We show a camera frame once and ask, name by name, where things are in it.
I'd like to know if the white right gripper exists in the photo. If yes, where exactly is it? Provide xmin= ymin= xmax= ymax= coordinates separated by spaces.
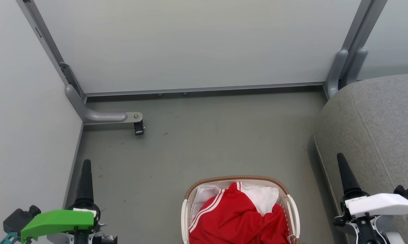
xmin=333 ymin=152 xmax=408 ymax=238

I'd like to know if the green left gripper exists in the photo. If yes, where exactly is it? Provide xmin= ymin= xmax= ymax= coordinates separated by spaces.
xmin=20 ymin=159 xmax=107 ymax=244

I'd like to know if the red shirt with white trim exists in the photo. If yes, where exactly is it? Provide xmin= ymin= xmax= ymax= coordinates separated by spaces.
xmin=188 ymin=182 xmax=291 ymax=244

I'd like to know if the grey fabric sofa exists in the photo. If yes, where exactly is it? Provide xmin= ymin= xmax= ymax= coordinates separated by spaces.
xmin=313 ymin=73 xmax=408 ymax=244

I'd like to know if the white woven-rim laundry basket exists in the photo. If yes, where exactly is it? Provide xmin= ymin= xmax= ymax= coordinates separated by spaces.
xmin=181 ymin=175 xmax=301 ymax=244

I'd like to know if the grey metal partition foot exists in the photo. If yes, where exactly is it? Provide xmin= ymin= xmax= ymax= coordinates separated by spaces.
xmin=65 ymin=84 xmax=144 ymax=125

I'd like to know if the teal left cable connector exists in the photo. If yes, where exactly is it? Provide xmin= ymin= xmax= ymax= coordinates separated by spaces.
xmin=0 ymin=232 xmax=20 ymax=244

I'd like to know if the grey partition post with foot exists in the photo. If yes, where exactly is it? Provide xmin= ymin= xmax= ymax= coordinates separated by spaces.
xmin=324 ymin=0 xmax=388 ymax=99

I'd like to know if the grey partition corner post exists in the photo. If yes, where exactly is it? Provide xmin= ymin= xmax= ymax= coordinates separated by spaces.
xmin=16 ymin=0 xmax=86 ymax=102

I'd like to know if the grey partition base rail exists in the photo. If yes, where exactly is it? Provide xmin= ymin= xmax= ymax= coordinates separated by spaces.
xmin=85 ymin=81 xmax=325 ymax=97

